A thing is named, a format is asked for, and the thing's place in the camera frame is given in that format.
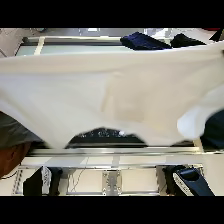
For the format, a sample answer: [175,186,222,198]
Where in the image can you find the white T-shirt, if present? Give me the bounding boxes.
[0,40,224,150]

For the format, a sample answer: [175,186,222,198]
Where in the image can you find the dark blue garment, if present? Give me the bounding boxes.
[119,31,173,52]

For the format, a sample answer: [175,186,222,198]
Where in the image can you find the black garment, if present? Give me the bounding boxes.
[170,32,208,50]

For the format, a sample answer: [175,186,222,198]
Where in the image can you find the person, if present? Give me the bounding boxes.
[0,111,44,179]

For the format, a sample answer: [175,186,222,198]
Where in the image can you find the silver frame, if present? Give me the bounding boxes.
[11,139,224,197]

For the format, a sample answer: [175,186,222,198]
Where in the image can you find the black cable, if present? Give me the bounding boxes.
[67,167,86,194]

